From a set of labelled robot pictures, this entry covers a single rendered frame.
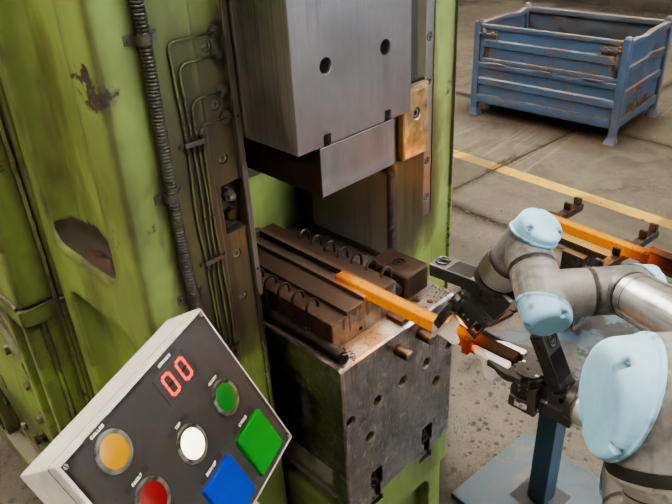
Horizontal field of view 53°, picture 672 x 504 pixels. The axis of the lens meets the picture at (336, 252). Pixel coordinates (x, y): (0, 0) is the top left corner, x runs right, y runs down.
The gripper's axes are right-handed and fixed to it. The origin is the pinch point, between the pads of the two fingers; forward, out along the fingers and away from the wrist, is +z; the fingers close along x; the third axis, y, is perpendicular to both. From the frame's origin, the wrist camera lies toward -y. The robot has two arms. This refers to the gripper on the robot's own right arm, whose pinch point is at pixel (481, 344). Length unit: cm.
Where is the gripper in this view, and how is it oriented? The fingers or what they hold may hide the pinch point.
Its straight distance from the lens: 129.3
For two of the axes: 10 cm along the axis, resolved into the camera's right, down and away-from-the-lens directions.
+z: -7.0, -3.2, 6.3
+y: 0.6, 8.6, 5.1
